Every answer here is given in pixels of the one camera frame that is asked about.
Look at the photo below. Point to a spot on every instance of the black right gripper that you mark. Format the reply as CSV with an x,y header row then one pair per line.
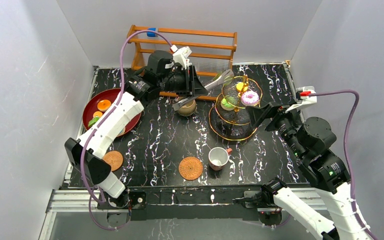
x,y
256,115

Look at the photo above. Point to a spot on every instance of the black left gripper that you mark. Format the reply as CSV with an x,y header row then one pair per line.
x,y
193,81

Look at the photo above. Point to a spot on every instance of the pink frosted donut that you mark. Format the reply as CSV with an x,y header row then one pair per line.
x,y
250,98

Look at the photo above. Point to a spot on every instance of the green round cookie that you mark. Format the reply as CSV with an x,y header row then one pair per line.
x,y
220,78

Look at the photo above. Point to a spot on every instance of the green frosted donut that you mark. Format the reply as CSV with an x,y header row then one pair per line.
x,y
226,105

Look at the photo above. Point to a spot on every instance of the orange round cookie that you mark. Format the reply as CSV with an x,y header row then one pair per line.
x,y
241,87

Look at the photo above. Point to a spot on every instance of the orange white round cake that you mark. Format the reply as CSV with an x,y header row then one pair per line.
x,y
103,105

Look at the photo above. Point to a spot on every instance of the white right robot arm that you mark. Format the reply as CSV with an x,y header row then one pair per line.
x,y
310,142

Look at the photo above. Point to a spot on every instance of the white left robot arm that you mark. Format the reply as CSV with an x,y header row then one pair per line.
x,y
164,72

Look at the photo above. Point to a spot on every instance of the beige ceramic pitcher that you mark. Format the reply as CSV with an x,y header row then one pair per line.
x,y
188,109

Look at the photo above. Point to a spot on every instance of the three-tier glass gold stand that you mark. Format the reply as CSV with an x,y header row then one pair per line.
x,y
233,125

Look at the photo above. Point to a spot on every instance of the wooden shelf rack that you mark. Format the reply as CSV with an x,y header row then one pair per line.
x,y
212,52

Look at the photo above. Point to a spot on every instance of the pink floral mug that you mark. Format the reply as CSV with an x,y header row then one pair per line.
x,y
218,157

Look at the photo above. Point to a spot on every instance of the blue white eraser block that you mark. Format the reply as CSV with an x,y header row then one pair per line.
x,y
151,33

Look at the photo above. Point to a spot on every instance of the centre woven rattan coaster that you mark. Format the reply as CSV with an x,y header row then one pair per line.
x,y
190,168

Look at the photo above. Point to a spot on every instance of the woven rattan coaster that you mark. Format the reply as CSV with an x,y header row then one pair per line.
x,y
190,168
114,159

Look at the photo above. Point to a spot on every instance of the red round tray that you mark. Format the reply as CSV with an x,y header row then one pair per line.
x,y
91,107

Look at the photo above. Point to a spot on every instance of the small orange macaron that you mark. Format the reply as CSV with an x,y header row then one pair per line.
x,y
97,114

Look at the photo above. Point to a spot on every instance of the green triangular toy cake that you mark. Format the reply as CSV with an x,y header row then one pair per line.
x,y
93,121

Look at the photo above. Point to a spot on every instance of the left woven rattan coaster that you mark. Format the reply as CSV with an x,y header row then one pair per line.
x,y
114,159

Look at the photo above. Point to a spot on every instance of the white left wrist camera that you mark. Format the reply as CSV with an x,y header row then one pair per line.
x,y
181,55

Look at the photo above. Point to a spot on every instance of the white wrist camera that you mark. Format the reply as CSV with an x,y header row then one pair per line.
x,y
304,98
181,55

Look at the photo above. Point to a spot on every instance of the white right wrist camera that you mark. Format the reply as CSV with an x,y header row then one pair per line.
x,y
304,98

